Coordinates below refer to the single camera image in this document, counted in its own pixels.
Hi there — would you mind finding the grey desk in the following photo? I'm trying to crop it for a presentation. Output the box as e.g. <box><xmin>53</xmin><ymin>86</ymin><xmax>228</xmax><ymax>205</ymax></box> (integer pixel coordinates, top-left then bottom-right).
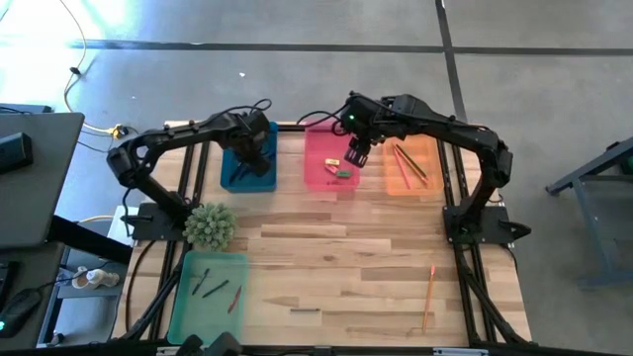
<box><xmin>0</xmin><ymin>112</ymin><xmax>85</xmax><ymax>248</ymax></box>

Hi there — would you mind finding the blue metal-framed table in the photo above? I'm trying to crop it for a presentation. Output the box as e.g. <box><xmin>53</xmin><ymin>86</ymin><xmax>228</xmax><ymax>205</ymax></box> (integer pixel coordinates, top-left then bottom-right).
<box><xmin>546</xmin><ymin>135</ymin><xmax>633</xmax><ymax>293</ymax></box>

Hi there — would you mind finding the black aluminium table frame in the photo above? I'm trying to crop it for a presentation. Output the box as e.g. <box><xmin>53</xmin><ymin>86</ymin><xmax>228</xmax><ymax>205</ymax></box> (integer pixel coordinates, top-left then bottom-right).
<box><xmin>111</xmin><ymin>121</ymin><xmax>535</xmax><ymax>356</ymax></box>

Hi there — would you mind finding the dark green crayon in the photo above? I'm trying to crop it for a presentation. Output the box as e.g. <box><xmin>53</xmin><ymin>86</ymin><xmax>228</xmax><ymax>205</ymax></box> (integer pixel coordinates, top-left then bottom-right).
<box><xmin>201</xmin><ymin>279</ymin><xmax>230</xmax><ymax>300</ymax></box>

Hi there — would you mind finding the plain orange pencil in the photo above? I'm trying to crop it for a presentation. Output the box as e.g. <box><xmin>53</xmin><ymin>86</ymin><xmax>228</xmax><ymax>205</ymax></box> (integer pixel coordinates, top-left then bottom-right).
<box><xmin>395</xmin><ymin>145</ymin><xmax>427</xmax><ymax>187</ymax></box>

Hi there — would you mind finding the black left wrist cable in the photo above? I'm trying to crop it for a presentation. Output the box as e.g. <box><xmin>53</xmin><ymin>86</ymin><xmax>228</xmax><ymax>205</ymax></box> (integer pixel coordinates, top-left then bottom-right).
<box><xmin>217</xmin><ymin>97</ymin><xmax>274</xmax><ymax>120</ymax></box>

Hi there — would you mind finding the black box device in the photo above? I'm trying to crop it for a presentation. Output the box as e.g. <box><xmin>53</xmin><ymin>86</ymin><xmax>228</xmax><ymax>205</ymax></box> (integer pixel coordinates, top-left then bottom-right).
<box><xmin>0</xmin><ymin>132</ymin><xmax>35</xmax><ymax>175</ymax></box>

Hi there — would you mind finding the white plastic object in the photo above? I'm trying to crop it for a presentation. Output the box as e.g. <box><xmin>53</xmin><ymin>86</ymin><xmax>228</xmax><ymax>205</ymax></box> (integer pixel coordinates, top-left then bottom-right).
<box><xmin>71</xmin><ymin>266</ymin><xmax>121</xmax><ymax>291</ymax></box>

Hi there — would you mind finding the pink translucent plastic bin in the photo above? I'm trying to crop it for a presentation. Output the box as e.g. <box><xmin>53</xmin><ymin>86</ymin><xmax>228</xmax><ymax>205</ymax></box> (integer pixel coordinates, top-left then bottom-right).
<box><xmin>303</xmin><ymin>120</ymin><xmax>361</xmax><ymax>193</ymax></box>

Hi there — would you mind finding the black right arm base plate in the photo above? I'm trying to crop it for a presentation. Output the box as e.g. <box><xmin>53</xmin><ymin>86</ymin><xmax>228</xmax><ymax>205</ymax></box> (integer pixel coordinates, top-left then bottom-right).
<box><xmin>442</xmin><ymin>206</ymin><xmax>533</xmax><ymax>246</ymax></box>

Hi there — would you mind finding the potted green succulent plant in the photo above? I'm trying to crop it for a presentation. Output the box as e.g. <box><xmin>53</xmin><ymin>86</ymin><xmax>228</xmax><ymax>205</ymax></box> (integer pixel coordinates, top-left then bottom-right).
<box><xmin>182</xmin><ymin>202</ymin><xmax>237</xmax><ymax>252</ymax></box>

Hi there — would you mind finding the orange translucent plastic bin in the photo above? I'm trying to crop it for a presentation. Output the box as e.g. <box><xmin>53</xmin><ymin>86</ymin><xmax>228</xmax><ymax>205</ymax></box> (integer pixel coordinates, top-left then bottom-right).
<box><xmin>380</xmin><ymin>122</ymin><xmax>441</xmax><ymax>195</ymax></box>

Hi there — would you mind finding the black computer mouse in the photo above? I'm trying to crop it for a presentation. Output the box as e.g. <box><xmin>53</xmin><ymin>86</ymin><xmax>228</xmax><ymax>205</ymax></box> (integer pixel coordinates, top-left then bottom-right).
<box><xmin>0</xmin><ymin>289</ymin><xmax>44</xmax><ymax>340</ymax></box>

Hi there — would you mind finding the teal green plastic bin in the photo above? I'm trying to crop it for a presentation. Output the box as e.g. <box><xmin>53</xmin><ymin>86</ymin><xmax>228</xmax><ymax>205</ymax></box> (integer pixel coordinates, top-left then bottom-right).
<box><xmin>166</xmin><ymin>249</ymin><xmax>250</xmax><ymax>347</ymax></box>

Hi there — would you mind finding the black desk crossbar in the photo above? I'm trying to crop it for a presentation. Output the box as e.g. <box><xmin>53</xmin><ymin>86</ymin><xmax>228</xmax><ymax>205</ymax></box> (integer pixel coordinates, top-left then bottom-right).
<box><xmin>46</xmin><ymin>215</ymin><xmax>135</xmax><ymax>266</ymax></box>

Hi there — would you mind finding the red crayon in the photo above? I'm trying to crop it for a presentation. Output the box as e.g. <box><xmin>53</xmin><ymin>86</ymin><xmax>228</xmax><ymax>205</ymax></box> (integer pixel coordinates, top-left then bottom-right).
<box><xmin>226</xmin><ymin>285</ymin><xmax>243</xmax><ymax>314</ymax></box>

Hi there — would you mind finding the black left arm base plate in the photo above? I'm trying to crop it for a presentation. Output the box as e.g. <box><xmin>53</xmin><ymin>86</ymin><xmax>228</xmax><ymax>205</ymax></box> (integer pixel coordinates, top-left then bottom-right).
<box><xmin>121</xmin><ymin>206</ymin><xmax>192</xmax><ymax>242</ymax></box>

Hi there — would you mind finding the blue plastic bin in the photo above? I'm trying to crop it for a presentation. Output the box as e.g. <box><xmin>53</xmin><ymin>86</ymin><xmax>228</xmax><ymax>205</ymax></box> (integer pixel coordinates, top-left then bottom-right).
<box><xmin>220</xmin><ymin>121</ymin><xmax>279</xmax><ymax>194</ymax></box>

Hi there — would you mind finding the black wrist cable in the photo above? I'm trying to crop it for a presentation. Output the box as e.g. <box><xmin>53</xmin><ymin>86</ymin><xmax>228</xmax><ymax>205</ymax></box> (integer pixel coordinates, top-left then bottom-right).
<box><xmin>217</xmin><ymin>97</ymin><xmax>274</xmax><ymax>120</ymax></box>
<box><xmin>295</xmin><ymin>108</ymin><xmax>350</xmax><ymax>138</ymax></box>

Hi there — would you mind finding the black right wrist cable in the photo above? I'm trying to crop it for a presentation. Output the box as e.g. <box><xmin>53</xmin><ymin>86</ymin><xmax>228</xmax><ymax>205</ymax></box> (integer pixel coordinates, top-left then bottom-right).
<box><xmin>295</xmin><ymin>108</ymin><xmax>350</xmax><ymax>138</ymax></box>

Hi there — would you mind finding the pale floor cable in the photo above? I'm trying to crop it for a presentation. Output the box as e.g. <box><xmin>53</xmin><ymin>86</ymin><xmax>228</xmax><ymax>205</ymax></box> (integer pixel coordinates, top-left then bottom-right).
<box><xmin>57</xmin><ymin>0</ymin><xmax>116</xmax><ymax>134</ymax></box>

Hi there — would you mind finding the orange pencil with pink eraser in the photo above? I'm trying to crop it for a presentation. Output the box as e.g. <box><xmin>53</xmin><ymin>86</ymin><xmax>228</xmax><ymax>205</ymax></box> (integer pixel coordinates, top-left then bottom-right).
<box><xmin>421</xmin><ymin>264</ymin><xmax>437</xmax><ymax>333</ymax></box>

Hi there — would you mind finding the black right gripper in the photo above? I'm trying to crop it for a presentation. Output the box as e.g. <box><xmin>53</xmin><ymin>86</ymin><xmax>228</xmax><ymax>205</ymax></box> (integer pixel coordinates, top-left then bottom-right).
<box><xmin>341</xmin><ymin>91</ymin><xmax>397</xmax><ymax>168</ymax></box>

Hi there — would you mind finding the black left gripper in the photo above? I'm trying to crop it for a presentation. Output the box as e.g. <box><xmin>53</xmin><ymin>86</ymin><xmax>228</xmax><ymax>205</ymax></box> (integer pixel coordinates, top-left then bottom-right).
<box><xmin>225</xmin><ymin>111</ymin><xmax>273</xmax><ymax>178</ymax></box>

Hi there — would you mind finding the green pencil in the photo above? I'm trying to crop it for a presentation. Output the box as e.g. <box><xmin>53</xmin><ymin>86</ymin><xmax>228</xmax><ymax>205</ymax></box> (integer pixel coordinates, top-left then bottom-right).
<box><xmin>398</xmin><ymin>143</ymin><xmax>430</xmax><ymax>180</ymax></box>

